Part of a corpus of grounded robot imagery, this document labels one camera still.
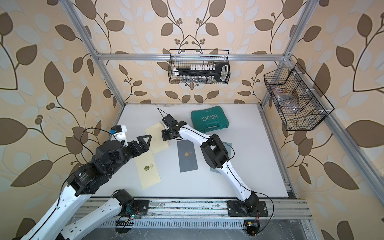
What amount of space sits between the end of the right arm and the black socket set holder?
26 cm

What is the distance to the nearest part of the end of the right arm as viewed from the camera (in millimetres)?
758

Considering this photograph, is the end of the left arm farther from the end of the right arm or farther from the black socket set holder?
the black socket set holder

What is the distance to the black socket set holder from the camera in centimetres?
83
